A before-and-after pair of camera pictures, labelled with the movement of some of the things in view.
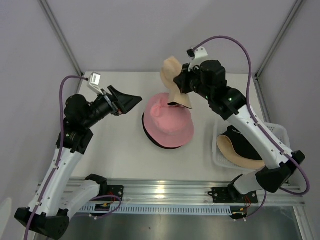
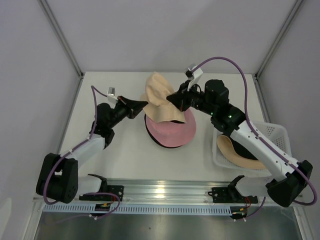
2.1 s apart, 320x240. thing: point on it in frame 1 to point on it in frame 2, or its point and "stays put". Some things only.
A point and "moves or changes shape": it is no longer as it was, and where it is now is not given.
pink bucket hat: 167,124 stays put
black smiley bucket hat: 152,139 moves or changes shape
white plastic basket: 220,160 stays put
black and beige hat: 236,149 stays put
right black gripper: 182,79 to 180,98
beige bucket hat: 170,68 to 158,108
